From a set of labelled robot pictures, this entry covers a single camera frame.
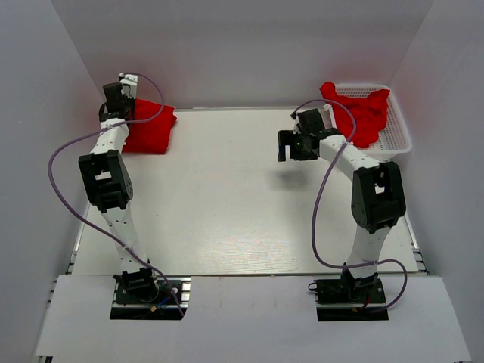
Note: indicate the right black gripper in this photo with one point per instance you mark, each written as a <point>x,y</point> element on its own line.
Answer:
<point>287,138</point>

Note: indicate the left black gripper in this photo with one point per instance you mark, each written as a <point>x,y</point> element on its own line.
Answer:
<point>131,100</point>

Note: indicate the red t shirt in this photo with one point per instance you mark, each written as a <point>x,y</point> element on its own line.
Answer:
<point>146,139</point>
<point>160,120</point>

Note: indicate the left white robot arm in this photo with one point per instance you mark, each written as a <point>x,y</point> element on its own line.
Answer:
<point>106,179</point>

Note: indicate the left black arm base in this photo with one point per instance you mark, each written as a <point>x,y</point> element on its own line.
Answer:
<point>143,296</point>

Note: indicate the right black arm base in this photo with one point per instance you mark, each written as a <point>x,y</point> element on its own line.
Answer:
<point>346,298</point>

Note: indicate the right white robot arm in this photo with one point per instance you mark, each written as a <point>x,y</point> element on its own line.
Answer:
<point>377,198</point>

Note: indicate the red t shirts in basket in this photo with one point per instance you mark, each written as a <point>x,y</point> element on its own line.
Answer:
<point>370,113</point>

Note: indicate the white plastic basket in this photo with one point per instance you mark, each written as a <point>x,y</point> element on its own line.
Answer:
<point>394,139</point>

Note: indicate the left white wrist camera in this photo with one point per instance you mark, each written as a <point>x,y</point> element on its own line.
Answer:
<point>131,82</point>

